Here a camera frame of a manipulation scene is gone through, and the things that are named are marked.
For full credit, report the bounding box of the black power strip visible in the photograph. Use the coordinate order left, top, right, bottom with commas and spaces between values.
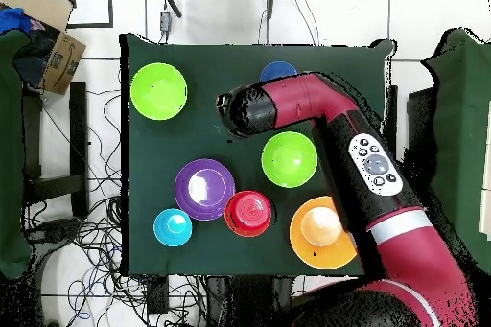
147, 276, 170, 315

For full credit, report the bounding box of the black pedestal foot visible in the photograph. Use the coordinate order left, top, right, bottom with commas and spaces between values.
26, 217, 83, 245

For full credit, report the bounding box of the red-orange plastic bowl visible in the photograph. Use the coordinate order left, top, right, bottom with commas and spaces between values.
223, 189, 273, 238

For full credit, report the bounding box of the blue cloth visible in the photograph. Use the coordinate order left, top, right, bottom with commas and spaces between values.
0, 7, 34, 35

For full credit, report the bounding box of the brown cardboard box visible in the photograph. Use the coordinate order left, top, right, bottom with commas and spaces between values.
0, 0, 87, 96

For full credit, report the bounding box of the dark green tablecloth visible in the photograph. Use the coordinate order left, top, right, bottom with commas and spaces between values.
119, 33, 396, 278

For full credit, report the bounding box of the purple plastic bowl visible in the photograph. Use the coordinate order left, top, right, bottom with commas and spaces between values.
174, 158, 236, 222

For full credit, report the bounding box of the green plastic bowl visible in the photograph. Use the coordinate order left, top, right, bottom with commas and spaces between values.
129, 62, 189, 122
261, 130, 319, 189

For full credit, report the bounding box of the tangle of black cables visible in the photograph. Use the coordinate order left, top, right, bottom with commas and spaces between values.
22, 88, 200, 327

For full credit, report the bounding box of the blue plastic bowl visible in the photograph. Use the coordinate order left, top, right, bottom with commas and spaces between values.
259, 60, 299, 83

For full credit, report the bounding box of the black metal frame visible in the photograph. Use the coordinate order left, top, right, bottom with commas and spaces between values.
57, 0, 115, 30

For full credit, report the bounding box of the green cloth covered table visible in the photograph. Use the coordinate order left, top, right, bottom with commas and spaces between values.
0, 29, 34, 280
419, 27, 491, 278

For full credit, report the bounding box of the cyan plastic bowl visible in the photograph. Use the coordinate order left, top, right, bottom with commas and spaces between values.
152, 208, 194, 247

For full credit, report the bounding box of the black stool frame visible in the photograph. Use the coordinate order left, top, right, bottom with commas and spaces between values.
383, 84, 438, 190
20, 82, 90, 221

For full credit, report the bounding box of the large orange plastic bowl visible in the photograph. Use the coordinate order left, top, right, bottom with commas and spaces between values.
289, 195, 359, 270

